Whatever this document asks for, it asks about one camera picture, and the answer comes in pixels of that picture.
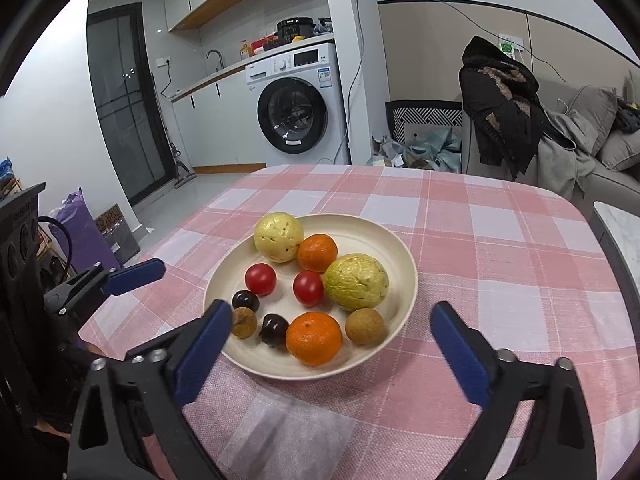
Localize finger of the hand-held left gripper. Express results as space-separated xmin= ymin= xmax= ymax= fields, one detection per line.
xmin=44 ymin=257 xmax=167 ymax=317
xmin=122 ymin=312 xmax=213 ymax=364

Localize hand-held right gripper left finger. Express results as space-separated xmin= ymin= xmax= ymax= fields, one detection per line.
xmin=66 ymin=299 xmax=233 ymax=480

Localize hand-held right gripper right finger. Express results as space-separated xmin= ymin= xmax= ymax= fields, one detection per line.
xmin=430 ymin=301 xmax=599 ymax=480

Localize brown longan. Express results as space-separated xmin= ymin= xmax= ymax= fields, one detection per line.
xmin=231 ymin=307 xmax=258 ymax=341
xmin=344 ymin=308 xmax=387 ymax=347

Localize dark purple plum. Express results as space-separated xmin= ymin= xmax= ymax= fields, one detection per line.
xmin=259 ymin=313 xmax=290 ymax=348
xmin=231 ymin=289 xmax=261 ymax=313

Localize red cherry tomato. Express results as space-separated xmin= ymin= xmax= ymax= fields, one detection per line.
xmin=244 ymin=263 xmax=278 ymax=297
xmin=292 ymin=270 xmax=326 ymax=307

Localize cream round plate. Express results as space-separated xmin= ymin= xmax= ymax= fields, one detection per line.
xmin=203 ymin=213 xmax=418 ymax=381

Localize orange tangerine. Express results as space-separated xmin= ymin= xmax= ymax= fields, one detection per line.
xmin=297 ymin=234 xmax=339 ymax=274
xmin=285 ymin=311 xmax=344 ymax=367

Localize pale yellow guava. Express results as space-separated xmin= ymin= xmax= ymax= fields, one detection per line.
xmin=253 ymin=212 xmax=305 ymax=264

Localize brown patterned box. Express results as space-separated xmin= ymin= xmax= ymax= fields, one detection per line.
xmin=94 ymin=203 xmax=142 ymax=267

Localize purple bag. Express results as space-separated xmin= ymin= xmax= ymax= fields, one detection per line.
xmin=49 ymin=187 xmax=122 ymax=275

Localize pink plaid tablecloth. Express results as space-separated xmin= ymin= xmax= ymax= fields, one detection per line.
xmin=77 ymin=163 xmax=640 ymax=480

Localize upright vacuum cleaner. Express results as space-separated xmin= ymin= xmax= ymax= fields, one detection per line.
xmin=169 ymin=141 xmax=199 ymax=189

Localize green-yellow guava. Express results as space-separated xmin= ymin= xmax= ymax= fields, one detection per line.
xmin=322 ymin=254 xmax=390 ymax=312

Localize black framed glass door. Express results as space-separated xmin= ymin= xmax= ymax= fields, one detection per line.
xmin=86 ymin=2 xmax=174 ymax=207

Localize white counter cabinet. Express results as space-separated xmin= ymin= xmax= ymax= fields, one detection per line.
xmin=169 ymin=61 xmax=269 ymax=174

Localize teal plastic bags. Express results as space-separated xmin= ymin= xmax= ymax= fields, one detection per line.
xmin=371 ymin=126 xmax=464 ymax=172

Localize grey blanket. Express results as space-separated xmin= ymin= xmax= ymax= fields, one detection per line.
xmin=536 ymin=109 xmax=602 ymax=202

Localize grey sofa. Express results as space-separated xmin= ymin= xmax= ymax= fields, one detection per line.
xmin=460 ymin=66 xmax=640 ymax=227

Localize white washing machine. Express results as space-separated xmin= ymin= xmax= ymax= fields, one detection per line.
xmin=244 ymin=42 xmax=349 ymax=167

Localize black patterned chair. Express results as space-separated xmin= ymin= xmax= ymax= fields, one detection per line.
xmin=384 ymin=100 xmax=464 ymax=162

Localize black jacket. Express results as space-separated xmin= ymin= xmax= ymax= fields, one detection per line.
xmin=458 ymin=35 xmax=557 ymax=182

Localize grey cushion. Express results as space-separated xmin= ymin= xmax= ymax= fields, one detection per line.
xmin=597 ymin=129 xmax=640 ymax=172
xmin=566 ymin=85 xmax=619 ymax=157

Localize black rice cooker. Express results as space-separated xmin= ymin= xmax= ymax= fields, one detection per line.
xmin=276 ymin=17 xmax=317 ymax=44

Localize dark clothes pile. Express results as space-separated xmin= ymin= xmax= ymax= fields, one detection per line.
xmin=615 ymin=96 xmax=640 ymax=134

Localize black cable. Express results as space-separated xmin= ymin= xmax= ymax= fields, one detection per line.
xmin=36 ymin=216 xmax=77 ymax=288

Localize white wall outlet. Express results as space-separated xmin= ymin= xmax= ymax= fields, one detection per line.
xmin=498 ymin=33 xmax=524 ymax=62

